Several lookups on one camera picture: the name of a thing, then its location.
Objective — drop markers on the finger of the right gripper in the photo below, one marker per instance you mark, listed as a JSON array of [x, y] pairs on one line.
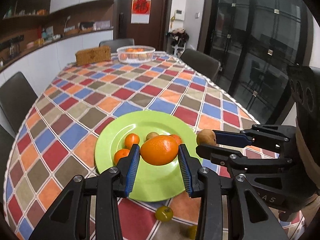
[[267, 137], [235, 161]]

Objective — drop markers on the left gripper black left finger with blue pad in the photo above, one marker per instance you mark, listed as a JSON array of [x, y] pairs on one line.
[[68, 216]]

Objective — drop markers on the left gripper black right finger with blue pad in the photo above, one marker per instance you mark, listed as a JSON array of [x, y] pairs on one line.
[[248, 216]]

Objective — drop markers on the large brown round fruit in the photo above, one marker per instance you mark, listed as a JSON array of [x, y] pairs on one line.
[[206, 136]]

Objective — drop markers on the small orange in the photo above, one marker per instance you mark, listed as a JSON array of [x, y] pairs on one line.
[[177, 138]]

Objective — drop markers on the large orange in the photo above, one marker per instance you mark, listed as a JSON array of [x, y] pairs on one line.
[[159, 150]]

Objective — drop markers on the orange oval kumquat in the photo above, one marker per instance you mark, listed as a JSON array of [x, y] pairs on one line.
[[120, 154]]

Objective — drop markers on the small brown round fruit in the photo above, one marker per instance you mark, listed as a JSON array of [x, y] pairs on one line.
[[151, 135]]

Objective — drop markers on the orange mandarin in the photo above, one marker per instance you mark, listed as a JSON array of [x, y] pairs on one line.
[[130, 140]]

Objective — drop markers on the green tomato lower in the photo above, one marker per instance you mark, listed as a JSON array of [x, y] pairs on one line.
[[190, 232]]

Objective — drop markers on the green tomato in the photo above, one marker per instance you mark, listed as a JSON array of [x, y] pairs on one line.
[[190, 232], [164, 214]]

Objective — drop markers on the green tomato upper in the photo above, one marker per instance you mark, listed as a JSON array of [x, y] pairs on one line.
[[164, 214]]

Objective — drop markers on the colourful checkered tablecloth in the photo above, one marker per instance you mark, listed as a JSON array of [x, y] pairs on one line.
[[60, 130]]

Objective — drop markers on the green plate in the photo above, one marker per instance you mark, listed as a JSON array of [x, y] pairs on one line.
[[158, 176]]

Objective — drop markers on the dark chair right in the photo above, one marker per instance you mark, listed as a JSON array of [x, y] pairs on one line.
[[201, 62]]

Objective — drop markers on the dark chair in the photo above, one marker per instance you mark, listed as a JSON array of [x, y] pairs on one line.
[[6, 142], [17, 98], [201, 62]]

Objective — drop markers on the dark chair left near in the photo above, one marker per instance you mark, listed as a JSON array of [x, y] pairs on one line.
[[6, 142]]

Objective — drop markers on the black glass cabinet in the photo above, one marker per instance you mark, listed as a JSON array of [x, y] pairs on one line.
[[255, 41]]

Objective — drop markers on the dark chair left far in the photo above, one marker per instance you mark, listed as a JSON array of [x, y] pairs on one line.
[[17, 98]]

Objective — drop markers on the dark wooden door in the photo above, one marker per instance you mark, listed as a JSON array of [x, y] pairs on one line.
[[153, 34]]

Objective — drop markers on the dark chair far end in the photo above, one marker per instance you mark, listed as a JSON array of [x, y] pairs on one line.
[[117, 43]]

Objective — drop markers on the brown woven box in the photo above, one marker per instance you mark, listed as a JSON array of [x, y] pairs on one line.
[[93, 55]]

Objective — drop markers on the red white door poster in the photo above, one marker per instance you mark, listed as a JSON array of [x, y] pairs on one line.
[[140, 11]]

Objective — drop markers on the white wire fruit basket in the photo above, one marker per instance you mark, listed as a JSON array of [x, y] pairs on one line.
[[135, 54]]

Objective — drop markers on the white wall intercom panel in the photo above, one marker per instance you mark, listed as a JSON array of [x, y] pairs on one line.
[[179, 15]]

